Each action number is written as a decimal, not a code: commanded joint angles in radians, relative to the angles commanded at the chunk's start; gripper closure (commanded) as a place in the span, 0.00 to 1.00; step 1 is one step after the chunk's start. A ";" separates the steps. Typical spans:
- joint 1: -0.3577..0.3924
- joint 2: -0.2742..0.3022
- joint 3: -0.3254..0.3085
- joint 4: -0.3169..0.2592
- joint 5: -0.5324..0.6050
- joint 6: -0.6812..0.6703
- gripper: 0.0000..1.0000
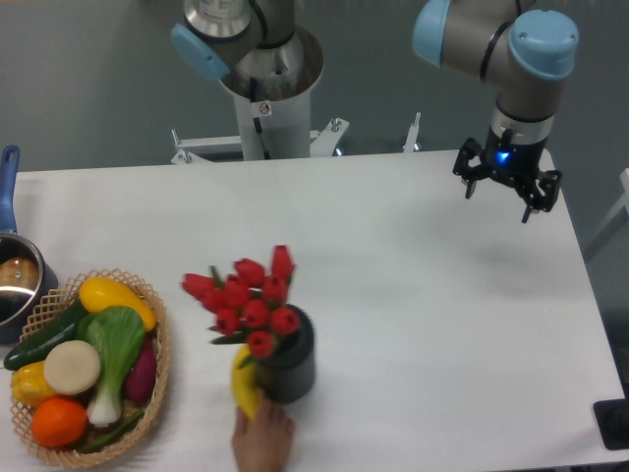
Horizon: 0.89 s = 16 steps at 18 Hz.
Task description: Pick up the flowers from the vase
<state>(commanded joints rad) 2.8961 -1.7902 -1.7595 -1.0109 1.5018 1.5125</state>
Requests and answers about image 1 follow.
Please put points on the second grey robot arm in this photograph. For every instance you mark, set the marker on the second grey robot arm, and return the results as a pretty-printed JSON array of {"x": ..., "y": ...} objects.
[{"x": 217, "y": 35}]

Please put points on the yellow squash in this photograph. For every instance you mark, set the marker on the yellow squash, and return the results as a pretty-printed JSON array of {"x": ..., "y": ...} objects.
[{"x": 100, "y": 293}]

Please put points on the grey robot arm, blue caps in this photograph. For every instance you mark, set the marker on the grey robot arm, blue caps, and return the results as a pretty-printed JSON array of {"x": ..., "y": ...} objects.
[{"x": 527, "y": 55}]

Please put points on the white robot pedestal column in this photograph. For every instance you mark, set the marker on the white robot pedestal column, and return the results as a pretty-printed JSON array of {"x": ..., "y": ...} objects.
[{"x": 271, "y": 89}]

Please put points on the orange fruit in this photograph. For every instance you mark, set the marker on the orange fruit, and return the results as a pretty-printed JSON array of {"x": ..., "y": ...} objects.
[{"x": 58, "y": 421}]

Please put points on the beige round bun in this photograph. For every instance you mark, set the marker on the beige round bun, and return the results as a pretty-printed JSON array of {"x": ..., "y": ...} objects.
[{"x": 72, "y": 367}]

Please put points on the yellow bell pepper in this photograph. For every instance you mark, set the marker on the yellow bell pepper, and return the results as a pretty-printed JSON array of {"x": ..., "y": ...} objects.
[{"x": 29, "y": 385}]

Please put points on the bare human hand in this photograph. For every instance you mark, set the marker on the bare human hand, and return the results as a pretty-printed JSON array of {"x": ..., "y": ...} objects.
[{"x": 264, "y": 443}]

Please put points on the black device at table edge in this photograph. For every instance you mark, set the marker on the black device at table edge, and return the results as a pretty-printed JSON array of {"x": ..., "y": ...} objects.
[{"x": 612, "y": 419}]

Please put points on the white chair frame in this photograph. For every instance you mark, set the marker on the white chair frame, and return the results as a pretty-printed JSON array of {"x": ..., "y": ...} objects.
[{"x": 611, "y": 223}]

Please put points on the white metal base frame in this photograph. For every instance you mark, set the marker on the white metal base frame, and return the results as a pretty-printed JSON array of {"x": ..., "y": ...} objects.
[{"x": 329, "y": 141}]

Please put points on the green pea pod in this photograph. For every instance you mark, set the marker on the green pea pod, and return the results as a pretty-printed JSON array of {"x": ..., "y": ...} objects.
[{"x": 112, "y": 436}]

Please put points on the purple sweet potato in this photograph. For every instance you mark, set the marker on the purple sweet potato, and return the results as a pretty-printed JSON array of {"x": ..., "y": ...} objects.
[{"x": 140, "y": 381}]

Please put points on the blue-handled saucepan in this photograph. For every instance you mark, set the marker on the blue-handled saucepan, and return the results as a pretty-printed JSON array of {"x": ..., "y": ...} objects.
[{"x": 25, "y": 275}]

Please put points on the woven wicker basket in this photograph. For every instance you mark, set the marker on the woven wicker basket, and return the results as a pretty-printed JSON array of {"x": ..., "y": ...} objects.
[{"x": 144, "y": 414}]

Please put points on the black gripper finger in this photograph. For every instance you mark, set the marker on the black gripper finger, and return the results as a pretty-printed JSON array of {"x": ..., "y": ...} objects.
[
  {"x": 471, "y": 165},
  {"x": 540, "y": 193}
]

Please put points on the black gripper body, blue light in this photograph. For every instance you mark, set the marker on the black gripper body, blue light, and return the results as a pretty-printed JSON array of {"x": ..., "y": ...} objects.
[{"x": 514, "y": 165}]

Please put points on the yellow banana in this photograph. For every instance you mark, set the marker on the yellow banana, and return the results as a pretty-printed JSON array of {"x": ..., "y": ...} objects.
[{"x": 244, "y": 382}]

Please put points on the red tulip bouquet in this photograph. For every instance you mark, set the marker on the red tulip bouquet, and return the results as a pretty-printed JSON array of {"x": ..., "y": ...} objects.
[{"x": 250, "y": 305}]

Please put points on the dark green cucumber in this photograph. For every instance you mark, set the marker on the dark green cucumber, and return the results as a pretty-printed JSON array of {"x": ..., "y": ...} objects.
[{"x": 36, "y": 347}]

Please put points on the black cylindrical vase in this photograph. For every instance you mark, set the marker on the black cylindrical vase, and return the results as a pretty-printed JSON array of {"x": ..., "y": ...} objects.
[{"x": 289, "y": 374}]

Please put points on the green bok choy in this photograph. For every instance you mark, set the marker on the green bok choy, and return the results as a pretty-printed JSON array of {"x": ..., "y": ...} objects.
[{"x": 117, "y": 335}]

